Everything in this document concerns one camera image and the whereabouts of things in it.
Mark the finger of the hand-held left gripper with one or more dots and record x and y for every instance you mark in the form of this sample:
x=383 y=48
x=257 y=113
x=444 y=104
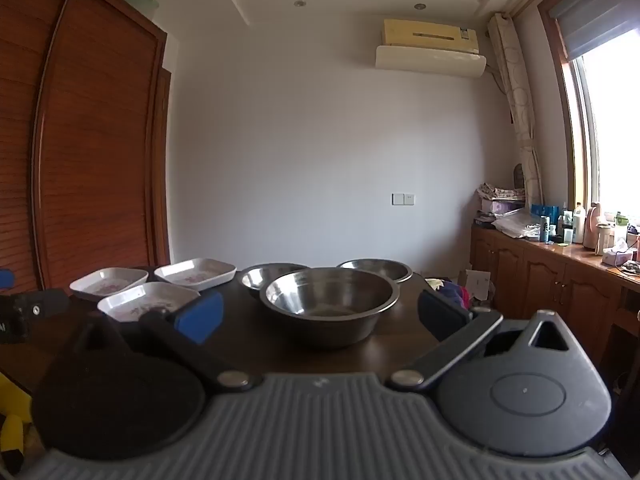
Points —
x=42 y=305
x=5 y=280

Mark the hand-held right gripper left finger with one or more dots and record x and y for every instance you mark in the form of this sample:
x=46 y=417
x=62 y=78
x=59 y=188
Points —
x=200 y=317

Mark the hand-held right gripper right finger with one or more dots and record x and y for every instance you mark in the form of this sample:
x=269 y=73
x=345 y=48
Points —
x=440 y=316

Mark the white square floral plate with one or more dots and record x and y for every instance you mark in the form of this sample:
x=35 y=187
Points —
x=107 y=282
x=195 y=272
x=145 y=302

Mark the medium steel bowl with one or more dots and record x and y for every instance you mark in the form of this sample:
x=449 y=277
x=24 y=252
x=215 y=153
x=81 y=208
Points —
x=385 y=267
x=257 y=280

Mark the large steel bowl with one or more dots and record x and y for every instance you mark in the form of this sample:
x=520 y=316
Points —
x=325 y=305

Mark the colourful clothes pile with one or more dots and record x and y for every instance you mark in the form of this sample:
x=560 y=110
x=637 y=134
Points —
x=452 y=292

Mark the white paper bag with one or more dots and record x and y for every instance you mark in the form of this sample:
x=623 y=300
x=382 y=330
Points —
x=477 y=282

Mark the low wooden cabinet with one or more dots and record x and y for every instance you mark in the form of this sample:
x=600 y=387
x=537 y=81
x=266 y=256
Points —
x=545 y=280

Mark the clear plastic bags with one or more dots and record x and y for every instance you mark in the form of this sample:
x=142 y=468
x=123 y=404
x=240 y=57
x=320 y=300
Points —
x=515 y=222

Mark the purple box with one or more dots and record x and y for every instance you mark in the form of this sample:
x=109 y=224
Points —
x=500 y=206

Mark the slim drink can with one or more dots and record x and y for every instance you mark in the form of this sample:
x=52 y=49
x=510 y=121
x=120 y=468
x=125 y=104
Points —
x=544 y=230

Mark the folded patterned cloth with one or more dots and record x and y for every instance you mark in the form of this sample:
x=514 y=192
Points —
x=500 y=192

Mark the row of blue bottles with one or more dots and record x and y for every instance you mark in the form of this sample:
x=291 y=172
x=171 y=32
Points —
x=547 y=210

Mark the dark oval object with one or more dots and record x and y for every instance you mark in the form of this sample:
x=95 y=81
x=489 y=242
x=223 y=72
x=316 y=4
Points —
x=518 y=175

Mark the white bottle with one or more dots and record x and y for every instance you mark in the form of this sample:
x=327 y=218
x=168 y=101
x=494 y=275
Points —
x=579 y=225

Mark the brown wooden wardrobe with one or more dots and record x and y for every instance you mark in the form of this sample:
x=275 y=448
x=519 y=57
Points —
x=90 y=135

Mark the pink bottle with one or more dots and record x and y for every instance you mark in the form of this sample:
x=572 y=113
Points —
x=593 y=225

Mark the beige thermos cup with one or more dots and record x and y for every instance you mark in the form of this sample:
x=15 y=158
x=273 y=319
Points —
x=603 y=240

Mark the white tissue box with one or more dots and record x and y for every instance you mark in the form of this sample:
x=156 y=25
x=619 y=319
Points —
x=616 y=255

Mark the green lid bottle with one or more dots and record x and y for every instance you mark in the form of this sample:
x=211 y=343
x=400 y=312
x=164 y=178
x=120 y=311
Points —
x=620 y=225

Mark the beige patterned curtain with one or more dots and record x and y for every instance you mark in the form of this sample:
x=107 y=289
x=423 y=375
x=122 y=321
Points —
x=520 y=110

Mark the wooden framed window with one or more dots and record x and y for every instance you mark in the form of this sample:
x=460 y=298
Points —
x=612 y=135

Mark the grey roller blind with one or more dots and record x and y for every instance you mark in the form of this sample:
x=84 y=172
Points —
x=595 y=10

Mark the white wall switch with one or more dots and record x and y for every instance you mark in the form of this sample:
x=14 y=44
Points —
x=403 y=199

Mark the yellowed wall air conditioner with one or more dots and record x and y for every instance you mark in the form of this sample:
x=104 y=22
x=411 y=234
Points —
x=430 y=42

